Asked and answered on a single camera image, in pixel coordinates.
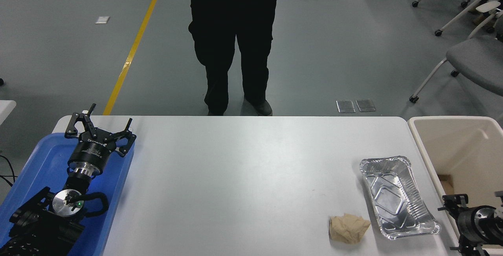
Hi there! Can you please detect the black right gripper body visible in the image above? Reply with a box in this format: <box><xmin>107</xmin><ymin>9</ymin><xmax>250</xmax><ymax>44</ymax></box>
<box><xmin>455</xmin><ymin>206</ymin><xmax>496</xmax><ymax>245</ymax></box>

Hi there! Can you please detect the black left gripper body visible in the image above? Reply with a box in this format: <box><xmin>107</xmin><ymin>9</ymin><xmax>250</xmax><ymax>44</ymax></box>
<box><xmin>68</xmin><ymin>128</ymin><xmax>118</xmax><ymax>170</ymax></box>

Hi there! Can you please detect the silver foil tray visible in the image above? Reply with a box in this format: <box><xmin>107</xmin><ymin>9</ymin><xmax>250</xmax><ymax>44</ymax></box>
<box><xmin>360</xmin><ymin>155</ymin><xmax>441</xmax><ymax>241</ymax></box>

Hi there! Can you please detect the blue plastic tray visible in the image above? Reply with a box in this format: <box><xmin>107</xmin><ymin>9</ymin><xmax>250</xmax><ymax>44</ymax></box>
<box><xmin>0</xmin><ymin>132</ymin><xmax>135</xmax><ymax>256</ymax></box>

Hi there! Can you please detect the large pale bin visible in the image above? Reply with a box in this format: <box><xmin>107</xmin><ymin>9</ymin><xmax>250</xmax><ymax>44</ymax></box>
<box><xmin>408</xmin><ymin>116</ymin><xmax>503</xmax><ymax>256</ymax></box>

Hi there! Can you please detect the small white side table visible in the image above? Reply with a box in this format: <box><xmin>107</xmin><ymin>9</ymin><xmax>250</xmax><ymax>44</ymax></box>
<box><xmin>0</xmin><ymin>100</ymin><xmax>17</xmax><ymax>125</ymax></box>

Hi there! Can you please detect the yellow floor tape line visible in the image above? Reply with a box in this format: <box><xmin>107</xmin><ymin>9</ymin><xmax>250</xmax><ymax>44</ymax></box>
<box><xmin>103</xmin><ymin>0</ymin><xmax>169</xmax><ymax>115</ymax></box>

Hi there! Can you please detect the crumpled tan paper ball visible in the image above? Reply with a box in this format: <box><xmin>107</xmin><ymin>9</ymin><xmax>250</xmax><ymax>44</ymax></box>
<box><xmin>329</xmin><ymin>213</ymin><xmax>371</xmax><ymax>245</ymax></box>

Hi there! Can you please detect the metal floor outlet cover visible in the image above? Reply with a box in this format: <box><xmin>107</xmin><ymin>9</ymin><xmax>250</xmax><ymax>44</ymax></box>
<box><xmin>356</xmin><ymin>99</ymin><xmax>376</xmax><ymax>112</ymax></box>
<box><xmin>336</xmin><ymin>100</ymin><xmax>356</xmax><ymax>113</ymax></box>

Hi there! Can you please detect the grey seat office chair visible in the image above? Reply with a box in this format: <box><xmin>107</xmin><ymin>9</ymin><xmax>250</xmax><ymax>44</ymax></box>
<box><xmin>409</xmin><ymin>1</ymin><xmax>503</xmax><ymax>103</ymax></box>

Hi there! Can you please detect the black cable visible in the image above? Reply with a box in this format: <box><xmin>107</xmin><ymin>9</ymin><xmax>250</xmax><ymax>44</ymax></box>
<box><xmin>0</xmin><ymin>155</ymin><xmax>17</xmax><ymax>188</ymax></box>

